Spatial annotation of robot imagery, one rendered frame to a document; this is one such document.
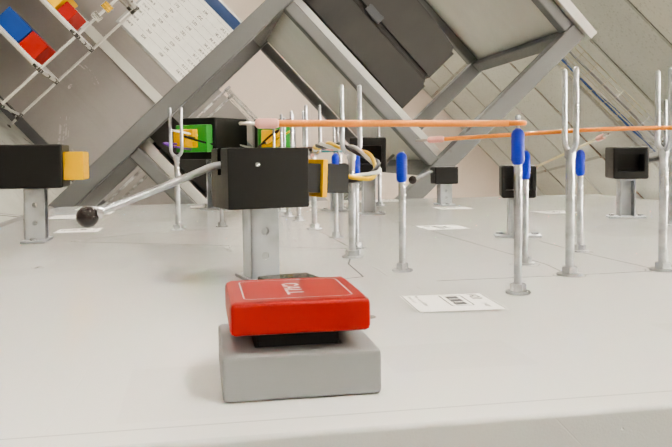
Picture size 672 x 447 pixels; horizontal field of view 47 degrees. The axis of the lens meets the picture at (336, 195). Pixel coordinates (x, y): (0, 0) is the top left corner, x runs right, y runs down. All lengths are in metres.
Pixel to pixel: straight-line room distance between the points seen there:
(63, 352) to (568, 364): 0.21
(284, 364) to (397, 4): 1.38
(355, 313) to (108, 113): 8.10
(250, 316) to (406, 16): 1.38
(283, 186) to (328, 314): 0.24
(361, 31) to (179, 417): 1.37
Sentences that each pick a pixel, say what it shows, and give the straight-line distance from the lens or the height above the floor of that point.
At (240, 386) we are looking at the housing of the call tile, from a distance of 0.27.
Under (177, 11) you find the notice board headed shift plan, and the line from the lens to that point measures 8.45.
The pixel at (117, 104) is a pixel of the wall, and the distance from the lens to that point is 8.35.
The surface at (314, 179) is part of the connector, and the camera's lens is 0.52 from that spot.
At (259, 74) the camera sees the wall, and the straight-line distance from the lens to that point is 8.24.
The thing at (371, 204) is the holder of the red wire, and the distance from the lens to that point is 1.10.
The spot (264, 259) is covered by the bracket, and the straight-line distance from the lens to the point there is 0.54.
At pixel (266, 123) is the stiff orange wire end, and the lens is 0.41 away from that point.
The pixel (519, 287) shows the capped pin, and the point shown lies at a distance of 0.48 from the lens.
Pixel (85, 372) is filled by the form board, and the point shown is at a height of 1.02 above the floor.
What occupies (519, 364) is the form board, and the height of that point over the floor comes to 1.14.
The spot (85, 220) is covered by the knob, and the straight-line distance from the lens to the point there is 0.50.
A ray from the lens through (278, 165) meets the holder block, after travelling 0.51.
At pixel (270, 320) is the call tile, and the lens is 0.27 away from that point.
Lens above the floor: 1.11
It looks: 5 degrees up
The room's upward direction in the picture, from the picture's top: 45 degrees clockwise
